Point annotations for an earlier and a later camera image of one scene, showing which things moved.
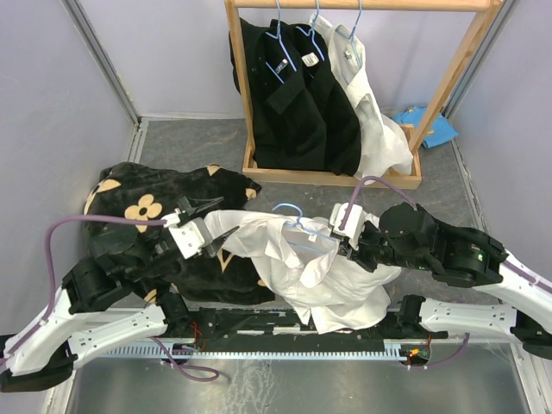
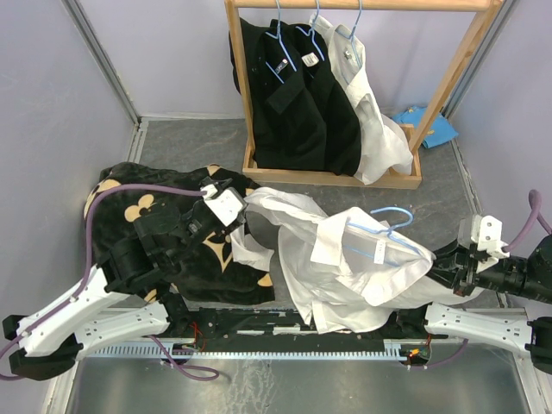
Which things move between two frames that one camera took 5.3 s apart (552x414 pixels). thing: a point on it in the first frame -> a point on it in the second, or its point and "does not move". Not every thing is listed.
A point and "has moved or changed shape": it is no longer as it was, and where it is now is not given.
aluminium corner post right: x=503 y=15 does not move
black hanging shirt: x=288 y=117 does not move
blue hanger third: x=351 y=37 does not move
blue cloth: x=440 y=131 does not move
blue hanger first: x=282 y=43 does not move
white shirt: x=323 y=285 has moved or changed shape
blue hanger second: x=313 y=31 does not move
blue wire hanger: x=305 y=229 has moved or changed shape
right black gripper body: x=373 y=243 -> x=462 y=271
